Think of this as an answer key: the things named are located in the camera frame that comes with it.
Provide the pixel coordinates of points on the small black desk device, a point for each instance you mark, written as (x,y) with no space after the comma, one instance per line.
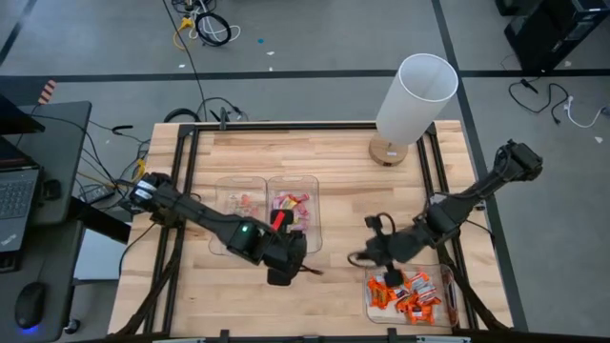
(50,189)

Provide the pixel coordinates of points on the black power adapter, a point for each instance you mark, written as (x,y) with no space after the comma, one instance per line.
(96,194)

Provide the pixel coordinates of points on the black computer mouse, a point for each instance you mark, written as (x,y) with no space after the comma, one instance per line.
(29,302)

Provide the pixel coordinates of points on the black laptop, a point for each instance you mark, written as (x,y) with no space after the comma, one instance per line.
(19,200)

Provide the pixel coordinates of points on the orange black striped marker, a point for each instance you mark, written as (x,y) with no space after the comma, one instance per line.
(47,92)

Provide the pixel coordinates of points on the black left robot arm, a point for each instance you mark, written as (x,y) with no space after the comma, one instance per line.
(190,214)

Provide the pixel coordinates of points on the large orange Reese's pack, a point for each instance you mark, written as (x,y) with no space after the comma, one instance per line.
(377,294)

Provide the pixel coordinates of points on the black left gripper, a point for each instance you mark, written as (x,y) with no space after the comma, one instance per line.
(286,252)

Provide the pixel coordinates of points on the red tape tag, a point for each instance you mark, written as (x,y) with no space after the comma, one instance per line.
(278,220)

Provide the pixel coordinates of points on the black computer tower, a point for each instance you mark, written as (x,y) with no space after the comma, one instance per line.
(553,33)

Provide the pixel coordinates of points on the orange candy pack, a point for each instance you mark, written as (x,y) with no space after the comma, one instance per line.
(420,315)

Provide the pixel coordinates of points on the black desk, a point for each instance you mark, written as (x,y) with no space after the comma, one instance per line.
(62,138)

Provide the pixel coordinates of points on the white shade table lamp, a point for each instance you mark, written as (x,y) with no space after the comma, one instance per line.
(419,95)

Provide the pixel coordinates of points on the pink candy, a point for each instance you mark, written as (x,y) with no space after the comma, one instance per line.
(302,196)
(302,208)
(301,220)
(278,199)

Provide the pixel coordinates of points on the black desk caster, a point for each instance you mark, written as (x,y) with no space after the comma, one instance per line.
(71,326)

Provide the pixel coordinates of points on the clear plastic bin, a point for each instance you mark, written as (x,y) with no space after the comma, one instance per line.
(312,190)
(224,186)
(410,319)

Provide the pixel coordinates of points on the black monitor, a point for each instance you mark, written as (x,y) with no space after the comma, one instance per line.
(14,119)

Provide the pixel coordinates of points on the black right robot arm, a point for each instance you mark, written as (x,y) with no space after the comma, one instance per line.
(476,195)

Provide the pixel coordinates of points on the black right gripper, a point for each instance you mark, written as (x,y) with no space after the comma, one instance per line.
(395,248)

